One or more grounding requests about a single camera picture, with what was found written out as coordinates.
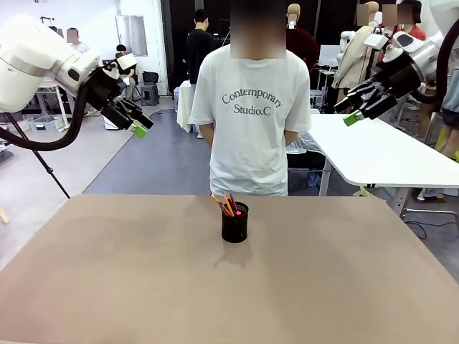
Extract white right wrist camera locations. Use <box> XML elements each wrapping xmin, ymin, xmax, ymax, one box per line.
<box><xmin>363</xmin><ymin>32</ymin><xmax>391</xmax><ymax>50</ymax></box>

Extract grey wall panel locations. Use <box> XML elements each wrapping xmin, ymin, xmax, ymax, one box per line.
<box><xmin>115</xmin><ymin>14</ymin><xmax>148</xmax><ymax>57</ymax></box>

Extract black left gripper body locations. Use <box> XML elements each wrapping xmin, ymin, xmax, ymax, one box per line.
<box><xmin>83</xmin><ymin>65</ymin><xmax>125</xmax><ymax>114</ymax></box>

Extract black plastic stool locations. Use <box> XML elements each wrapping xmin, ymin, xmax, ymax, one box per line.
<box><xmin>140</xmin><ymin>70</ymin><xmax>161</xmax><ymax>107</ymax></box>

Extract table with white cloth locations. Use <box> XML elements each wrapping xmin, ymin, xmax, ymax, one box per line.
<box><xmin>175</xmin><ymin>79</ymin><xmax>197</xmax><ymax>134</ymax></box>

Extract black mesh pen holder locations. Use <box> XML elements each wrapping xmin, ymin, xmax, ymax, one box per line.
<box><xmin>220</xmin><ymin>201</ymin><xmax>250</xmax><ymax>244</ymax></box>

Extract seated person white shirt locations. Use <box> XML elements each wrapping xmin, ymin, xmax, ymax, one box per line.
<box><xmin>66</xmin><ymin>27</ymin><xmax>91</xmax><ymax>55</ymax></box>

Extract coloured pencils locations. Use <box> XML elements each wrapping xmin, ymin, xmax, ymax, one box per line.
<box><xmin>224</xmin><ymin>196</ymin><xmax>241</xmax><ymax>217</ymax></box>

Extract black light stand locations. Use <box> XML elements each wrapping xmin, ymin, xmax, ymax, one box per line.
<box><xmin>6</xmin><ymin>112</ymin><xmax>71</xmax><ymax>200</ymax></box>

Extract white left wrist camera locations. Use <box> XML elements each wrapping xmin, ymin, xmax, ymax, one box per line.
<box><xmin>115</xmin><ymin>53</ymin><xmax>138</xmax><ymax>72</ymax></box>

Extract mannequin in beige coat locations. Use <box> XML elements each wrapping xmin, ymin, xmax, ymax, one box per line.
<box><xmin>331</xmin><ymin>0</ymin><xmax>382</xmax><ymax>108</ymax></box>

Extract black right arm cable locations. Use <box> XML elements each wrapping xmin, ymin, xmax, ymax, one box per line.
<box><xmin>411</xmin><ymin>24</ymin><xmax>459</xmax><ymax>105</ymax></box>

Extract white side table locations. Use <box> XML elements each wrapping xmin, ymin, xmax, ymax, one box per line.
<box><xmin>307</xmin><ymin>113</ymin><xmax>459</xmax><ymax>218</ymax></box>

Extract white air purifier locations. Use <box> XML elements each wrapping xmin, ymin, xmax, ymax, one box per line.
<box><xmin>103</xmin><ymin>114</ymin><xmax>125</xmax><ymax>130</ymax></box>

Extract standing person black shirt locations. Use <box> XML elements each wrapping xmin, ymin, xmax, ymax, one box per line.
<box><xmin>186</xmin><ymin>9</ymin><xmax>217</xmax><ymax>85</ymax></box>

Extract person in white t-shirt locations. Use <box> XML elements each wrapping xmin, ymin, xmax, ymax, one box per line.
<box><xmin>189</xmin><ymin>0</ymin><xmax>313</xmax><ymax>197</ymax></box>

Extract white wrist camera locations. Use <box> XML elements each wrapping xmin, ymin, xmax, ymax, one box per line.
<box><xmin>115</xmin><ymin>53</ymin><xmax>138</xmax><ymax>72</ymax></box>
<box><xmin>363</xmin><ymin>32</ymin><xmax>391</xmax><ymax>50</ymax></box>

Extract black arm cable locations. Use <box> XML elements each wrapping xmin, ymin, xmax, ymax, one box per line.
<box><xmin>411</xmin><ymin>24</ymin><xmax>459</xmax><ymax>105</ymax></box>
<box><xmin>0</xmin><ymin>85</ymin><xmax>91</xmax><ymax>152</ymax></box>

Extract grey plastic crate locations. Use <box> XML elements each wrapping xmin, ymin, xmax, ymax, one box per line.
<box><xmin>27</xmin><ymin>115</ymin><xmax>65</xmax><ymax>133</ymax></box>

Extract person's right forearm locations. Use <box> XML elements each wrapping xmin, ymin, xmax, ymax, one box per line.
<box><xmin>196</xmin><ymin>120</ymin><xmax>215</xmax><ymax>140</ymax></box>

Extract black floor cable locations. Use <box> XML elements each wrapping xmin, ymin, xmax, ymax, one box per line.
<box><xmin>402</xmin><ymin>209</ymin><xmax>459</xmax><ymax>240</ymax></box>

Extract seated person black shirt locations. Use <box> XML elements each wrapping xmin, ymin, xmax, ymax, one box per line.
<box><xmin>115</xmin><ymin>44</ymin><xmax>139</xmax><ymax>101</ymax></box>

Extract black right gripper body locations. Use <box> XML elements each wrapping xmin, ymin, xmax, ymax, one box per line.
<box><xmin>372</xmin><ymin>51</ymin><xmax>422</xmax><ymax>99</ymax></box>

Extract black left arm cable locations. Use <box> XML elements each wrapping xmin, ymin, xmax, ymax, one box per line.
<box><xmin>0</xmin><ymin>85</ymin><xmax>91</xmax><ymax>152</ymax></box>

